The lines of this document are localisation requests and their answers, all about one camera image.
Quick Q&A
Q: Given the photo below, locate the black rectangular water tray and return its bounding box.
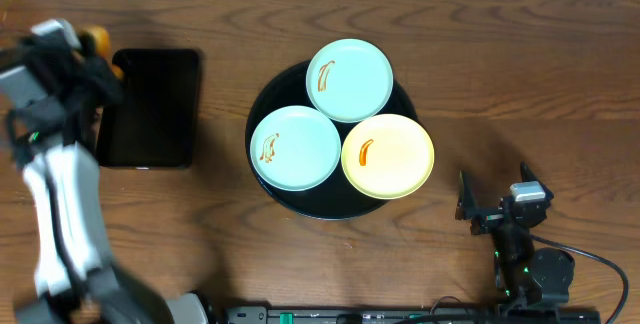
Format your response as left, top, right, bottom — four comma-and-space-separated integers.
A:
96, 48, 202, 169

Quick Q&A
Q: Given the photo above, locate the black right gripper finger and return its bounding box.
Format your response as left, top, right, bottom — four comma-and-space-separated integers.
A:
520, 162, 554, 199
455, 171, 477, 220

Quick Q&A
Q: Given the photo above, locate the black round tray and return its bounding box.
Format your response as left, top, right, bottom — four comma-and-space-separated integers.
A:
245, 61, 434, 220

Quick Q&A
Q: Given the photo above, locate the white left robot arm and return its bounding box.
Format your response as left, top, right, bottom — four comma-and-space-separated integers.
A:
1, 33, 217, 324

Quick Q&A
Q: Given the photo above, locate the yellow plate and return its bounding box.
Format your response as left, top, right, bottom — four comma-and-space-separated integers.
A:
341, 114, 435, 200

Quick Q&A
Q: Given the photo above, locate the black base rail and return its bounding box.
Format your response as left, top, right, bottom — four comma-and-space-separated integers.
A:
217, 304, 601, 324

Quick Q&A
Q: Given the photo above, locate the mint plate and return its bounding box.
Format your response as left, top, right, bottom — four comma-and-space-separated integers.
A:
249, 105, 342, 191
305, 39, 394, 123

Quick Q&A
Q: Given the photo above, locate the orange green scrub sponge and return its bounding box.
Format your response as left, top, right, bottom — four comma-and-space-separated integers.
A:
76, 26, 124, 80

